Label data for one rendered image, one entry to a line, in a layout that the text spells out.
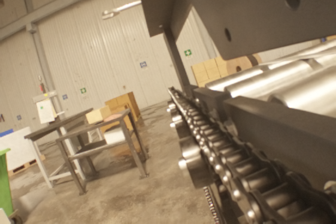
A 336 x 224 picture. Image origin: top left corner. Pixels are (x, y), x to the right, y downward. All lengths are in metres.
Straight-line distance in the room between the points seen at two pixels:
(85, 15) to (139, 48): 3.06
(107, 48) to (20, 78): 4.87
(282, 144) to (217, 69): 7.60
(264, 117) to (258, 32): 0.07
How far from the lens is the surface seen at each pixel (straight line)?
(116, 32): 10.73
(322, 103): 0.37
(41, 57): 11.71
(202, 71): 7.74
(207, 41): 10.49
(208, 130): 0.21
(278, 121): 0.17
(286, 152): 0.18
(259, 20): 0.18
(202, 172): 0.32
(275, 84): 0.65
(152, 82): 10.34
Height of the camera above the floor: 0.99
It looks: 6 degrees down
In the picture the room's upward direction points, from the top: 19 degrees counter-clockwise
